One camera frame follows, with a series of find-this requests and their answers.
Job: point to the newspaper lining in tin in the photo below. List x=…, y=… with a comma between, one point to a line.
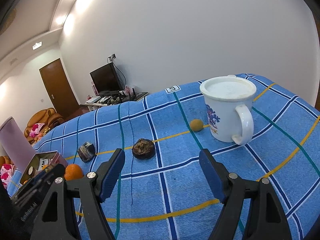
x=44, y=161

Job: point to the brown wooden door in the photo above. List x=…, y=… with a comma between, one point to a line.
x=59, y=89

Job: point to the pink floral cushion front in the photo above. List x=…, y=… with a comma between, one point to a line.
x=7, y=171

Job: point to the white ceramic mug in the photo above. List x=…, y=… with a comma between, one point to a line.
x=228, y=101

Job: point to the round tea cake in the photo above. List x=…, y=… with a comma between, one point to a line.
x=30, y=171
x=86, y=152

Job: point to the black television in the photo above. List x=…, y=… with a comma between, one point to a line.
x=106, y=79

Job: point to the small tan round fruit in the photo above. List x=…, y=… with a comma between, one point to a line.
x=196, y=125

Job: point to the dark dried fruit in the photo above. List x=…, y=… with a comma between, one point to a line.
x=143, y=149

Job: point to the pink metal tin box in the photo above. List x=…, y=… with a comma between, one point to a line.
x=38, y=161

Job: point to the brown leather armchair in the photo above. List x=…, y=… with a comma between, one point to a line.
x=41, y=123

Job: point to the blue plaid tablecloth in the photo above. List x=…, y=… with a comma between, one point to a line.
x=167, y=196

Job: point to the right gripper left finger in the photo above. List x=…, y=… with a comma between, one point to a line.
x=57, y=219

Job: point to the white tv stand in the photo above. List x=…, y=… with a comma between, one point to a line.
x=114, y=100

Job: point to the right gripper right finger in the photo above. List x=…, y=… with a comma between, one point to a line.
x=266, y=218

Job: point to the orange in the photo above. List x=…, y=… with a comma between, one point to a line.
x=73, y=172

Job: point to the pink electric kettle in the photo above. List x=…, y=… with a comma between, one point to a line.
x=15, y=144

